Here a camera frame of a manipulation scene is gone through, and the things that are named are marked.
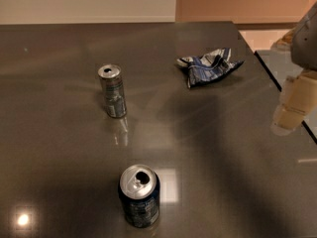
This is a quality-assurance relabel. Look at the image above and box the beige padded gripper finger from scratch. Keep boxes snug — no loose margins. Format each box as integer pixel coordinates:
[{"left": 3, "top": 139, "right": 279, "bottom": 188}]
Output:
[{"left": 270, "top": 69, "right": 317, "bottom": 136}]

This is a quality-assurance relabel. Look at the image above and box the slim silver redbull can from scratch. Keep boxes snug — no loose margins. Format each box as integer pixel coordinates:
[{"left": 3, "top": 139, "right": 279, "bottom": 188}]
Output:
[{"left": 98, "top": 64, "right": 127, "bottom": 118}]

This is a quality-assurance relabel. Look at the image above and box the dark blue soda can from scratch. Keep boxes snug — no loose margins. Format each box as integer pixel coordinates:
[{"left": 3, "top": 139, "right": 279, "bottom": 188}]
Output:
[{"left": 118, "top": 165, "right": 160, "bottom": 228}]

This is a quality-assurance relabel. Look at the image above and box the crumpled blue chip bag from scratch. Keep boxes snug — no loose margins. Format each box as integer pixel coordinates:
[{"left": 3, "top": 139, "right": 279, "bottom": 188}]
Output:
[{"left": 176, "top": 48, "right": 244, "bottom": 88}]

